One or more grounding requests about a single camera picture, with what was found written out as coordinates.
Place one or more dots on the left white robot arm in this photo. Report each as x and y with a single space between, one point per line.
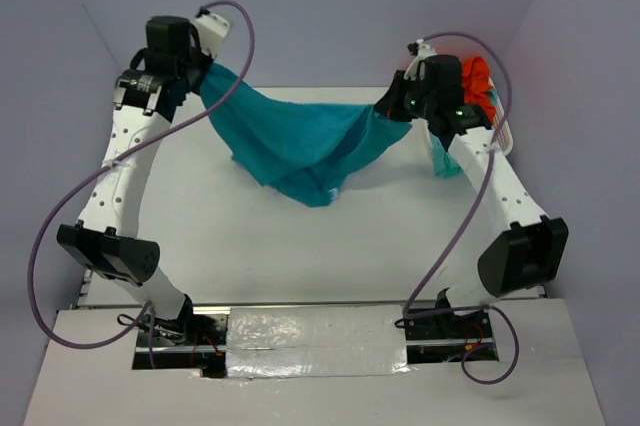
105 238

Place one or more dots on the orange t-shirt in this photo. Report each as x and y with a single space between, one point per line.
476 84

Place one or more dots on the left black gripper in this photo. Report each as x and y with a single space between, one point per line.
205 61

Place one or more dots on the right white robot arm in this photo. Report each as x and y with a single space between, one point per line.
527 244

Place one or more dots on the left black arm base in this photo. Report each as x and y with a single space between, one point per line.
201 348

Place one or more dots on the teal t-shirt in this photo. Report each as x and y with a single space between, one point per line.
304 151

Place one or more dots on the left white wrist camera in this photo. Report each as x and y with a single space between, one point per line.
213 30

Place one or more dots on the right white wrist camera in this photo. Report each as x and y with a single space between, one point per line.
419 50

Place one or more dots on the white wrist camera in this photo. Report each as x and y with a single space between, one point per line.
419 50
213 30

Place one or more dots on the light turquoise t-shirt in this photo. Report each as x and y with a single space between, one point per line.
444 165

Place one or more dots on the white plastic basket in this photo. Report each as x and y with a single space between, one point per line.
505 138

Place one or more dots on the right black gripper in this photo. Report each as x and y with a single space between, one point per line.
390 105

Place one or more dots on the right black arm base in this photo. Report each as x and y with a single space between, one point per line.
447 338

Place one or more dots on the silver foil tape sheet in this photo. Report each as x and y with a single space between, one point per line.
315 341

